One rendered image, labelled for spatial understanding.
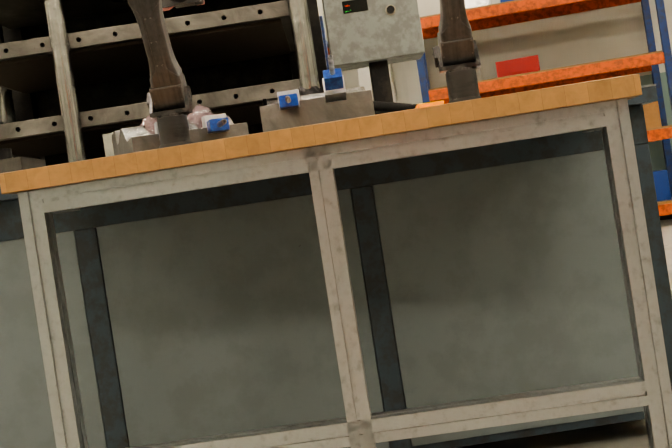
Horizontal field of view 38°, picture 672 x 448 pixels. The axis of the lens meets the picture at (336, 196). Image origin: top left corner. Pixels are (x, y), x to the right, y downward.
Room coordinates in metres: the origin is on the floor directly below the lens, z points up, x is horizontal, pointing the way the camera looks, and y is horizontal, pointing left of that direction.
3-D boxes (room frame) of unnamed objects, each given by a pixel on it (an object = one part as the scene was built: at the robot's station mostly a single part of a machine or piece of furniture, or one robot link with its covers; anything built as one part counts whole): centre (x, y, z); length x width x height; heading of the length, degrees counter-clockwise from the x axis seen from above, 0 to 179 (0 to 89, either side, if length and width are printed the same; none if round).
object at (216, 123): (2.14, 0.23, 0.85); 0.13 x 0.05 x 0.05; 17
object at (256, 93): (3.39, 0.61, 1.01); 1.10 x 0.74 x 0.05; 90
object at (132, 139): (2.38, 0.37, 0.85); 0.50 x 0.26 x 0.11; 17
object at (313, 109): (2.46, 0.01, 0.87); 0.50 x 0.26 x 0.14; 0
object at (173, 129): (1.99, 0.31, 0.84); 0.20 x 0.07 x 0.08; 87
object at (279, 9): (3.39, 0.61, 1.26); 1.10 x 0.74 x 0.05; 90
